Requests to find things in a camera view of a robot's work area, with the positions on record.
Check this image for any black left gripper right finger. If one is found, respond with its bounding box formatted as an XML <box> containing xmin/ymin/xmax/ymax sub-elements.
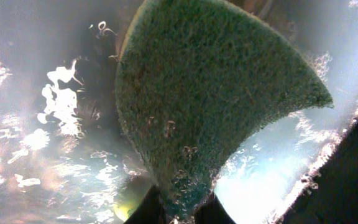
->
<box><xmin>194</xmin><ymin>192</ymin><xmax>235</xmax><ymax>224</ymax></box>

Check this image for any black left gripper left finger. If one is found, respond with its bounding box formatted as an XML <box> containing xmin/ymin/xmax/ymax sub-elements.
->
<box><xmin>124</xmin><ymin>185</ymin><xmax>167</xmax><ymax>224</ymax></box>

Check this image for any green yellow sponge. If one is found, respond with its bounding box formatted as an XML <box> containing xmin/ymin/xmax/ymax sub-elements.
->
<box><xmin>116</xmin><ymin>0</ymin><xmax>333</xmax><ymax>218</ymax></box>

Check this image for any black rectangular water tray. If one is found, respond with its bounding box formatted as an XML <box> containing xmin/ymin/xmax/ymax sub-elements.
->
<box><xmin>0</xmin><ymin>0</ymin><xmax>358</xmax><ymax>223</ymax></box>

